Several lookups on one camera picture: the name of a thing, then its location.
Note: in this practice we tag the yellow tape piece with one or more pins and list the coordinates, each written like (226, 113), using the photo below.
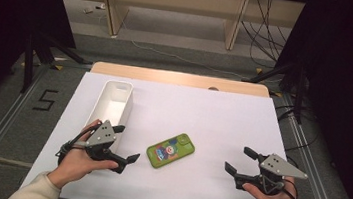
(259, 70)
(56, 67)

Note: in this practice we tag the black metal stand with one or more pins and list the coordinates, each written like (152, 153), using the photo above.
(29, 62)
(299, 90)

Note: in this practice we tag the green phone with cartoon case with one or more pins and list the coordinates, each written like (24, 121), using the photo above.
(170, 150)

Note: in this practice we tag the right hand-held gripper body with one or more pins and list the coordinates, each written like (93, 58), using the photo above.
(277, 166)

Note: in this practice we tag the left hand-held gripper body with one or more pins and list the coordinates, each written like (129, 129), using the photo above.
(101, 134)

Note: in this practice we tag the black curtain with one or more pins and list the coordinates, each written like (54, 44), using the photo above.
(351, 82)
(1, 26)

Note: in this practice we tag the white board sheet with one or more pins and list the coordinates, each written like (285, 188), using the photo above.
(202, 122)

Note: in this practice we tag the light wooden table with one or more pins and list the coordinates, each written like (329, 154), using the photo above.
(173, 77)

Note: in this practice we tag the small white floor item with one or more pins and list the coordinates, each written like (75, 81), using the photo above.
(101, 6)

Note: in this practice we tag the white plastic storage bin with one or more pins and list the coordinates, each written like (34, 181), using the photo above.
(113, 105)

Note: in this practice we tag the person's left hand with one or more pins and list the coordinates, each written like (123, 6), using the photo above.
(76, 165)

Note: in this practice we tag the small grey floor item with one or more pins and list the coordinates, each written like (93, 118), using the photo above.
(88, 11)

